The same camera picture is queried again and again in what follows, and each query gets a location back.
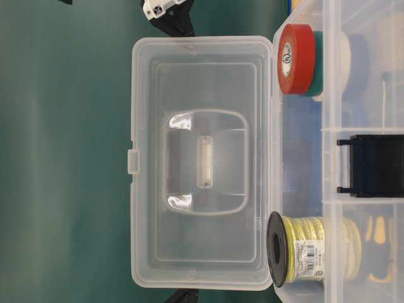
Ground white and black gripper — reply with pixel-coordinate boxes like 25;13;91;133
141;0;195;37

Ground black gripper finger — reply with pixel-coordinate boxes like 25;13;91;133
166;289;199;303

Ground clear plastic tool box lid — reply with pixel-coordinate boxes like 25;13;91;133
128;36;273;290

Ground clear plastic tool box base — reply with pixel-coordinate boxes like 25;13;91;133
271;1;403;302

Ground red electrical tape roll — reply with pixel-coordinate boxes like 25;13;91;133
277;24;316;95

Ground green electrical tape roll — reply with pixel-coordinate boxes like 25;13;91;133
307;31;323;97

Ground white tape roll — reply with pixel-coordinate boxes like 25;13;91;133
317;32;352;104

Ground black latch clip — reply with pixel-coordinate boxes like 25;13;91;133
336;134;403;198

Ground yellow wire spool black flange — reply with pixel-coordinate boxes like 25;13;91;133
266;211;362;288

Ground yellow black handled tool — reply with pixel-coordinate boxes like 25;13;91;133
365;215;395;283

